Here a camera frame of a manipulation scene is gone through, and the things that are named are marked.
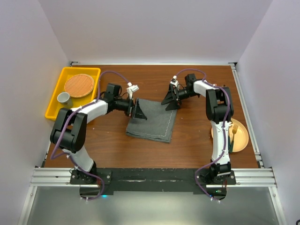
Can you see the gold fork green handle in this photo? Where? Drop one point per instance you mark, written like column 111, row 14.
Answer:
column 234, row 131

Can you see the yellow plastic tray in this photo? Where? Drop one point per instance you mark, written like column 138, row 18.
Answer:
column 66, row 73

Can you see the grey cloth napkin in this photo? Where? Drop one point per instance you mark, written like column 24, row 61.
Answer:
column 158, row 126

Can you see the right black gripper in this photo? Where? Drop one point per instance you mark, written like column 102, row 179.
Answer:
column 174, row 104

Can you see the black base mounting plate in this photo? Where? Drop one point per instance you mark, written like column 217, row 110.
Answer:
column 151, row 180

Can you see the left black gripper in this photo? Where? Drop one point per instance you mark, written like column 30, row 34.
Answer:
column 138, row 113

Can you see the golden round plate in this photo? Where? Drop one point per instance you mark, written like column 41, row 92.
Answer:
column 240, row 141

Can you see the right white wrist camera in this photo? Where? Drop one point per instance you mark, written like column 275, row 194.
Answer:
column 174, row 81

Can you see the grey ceramic cup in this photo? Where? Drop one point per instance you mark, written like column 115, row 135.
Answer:
column 64, row 98

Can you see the orange woven coaster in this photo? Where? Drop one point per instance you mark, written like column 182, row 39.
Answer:
column 79, row 85

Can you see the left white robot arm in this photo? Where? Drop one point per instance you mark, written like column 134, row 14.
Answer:
column 69, row 130

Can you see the aluminium frame rail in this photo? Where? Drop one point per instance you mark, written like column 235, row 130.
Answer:
column 260, row 178

